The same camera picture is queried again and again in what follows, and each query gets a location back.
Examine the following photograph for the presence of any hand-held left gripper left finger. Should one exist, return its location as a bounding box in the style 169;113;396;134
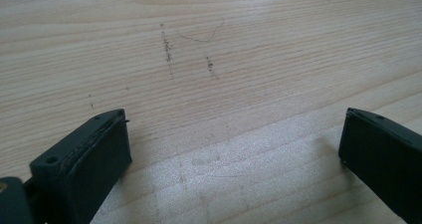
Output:
29;109;133;224

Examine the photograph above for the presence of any thin dark hair strand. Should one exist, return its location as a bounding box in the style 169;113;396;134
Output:
177;17;226;44

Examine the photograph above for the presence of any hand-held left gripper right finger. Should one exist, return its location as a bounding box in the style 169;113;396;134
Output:
337;107;422;224

